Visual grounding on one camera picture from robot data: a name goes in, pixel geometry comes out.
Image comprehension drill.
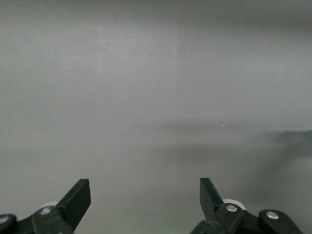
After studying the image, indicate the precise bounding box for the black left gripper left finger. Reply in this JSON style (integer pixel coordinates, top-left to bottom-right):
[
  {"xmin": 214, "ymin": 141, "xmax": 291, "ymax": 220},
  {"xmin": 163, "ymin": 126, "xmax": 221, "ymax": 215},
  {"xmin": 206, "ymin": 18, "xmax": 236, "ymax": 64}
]
[{"xmin": 0, "ymin": 178, "xmax": 92, "ymax": 234}]

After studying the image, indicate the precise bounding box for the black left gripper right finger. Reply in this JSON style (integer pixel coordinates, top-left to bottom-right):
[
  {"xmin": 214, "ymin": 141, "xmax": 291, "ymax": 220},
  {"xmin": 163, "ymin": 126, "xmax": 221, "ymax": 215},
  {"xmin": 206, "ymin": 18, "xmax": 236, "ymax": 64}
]
[{"xmin": 189, "ymin": 177, "xmax": 305, "ymax": 234}]

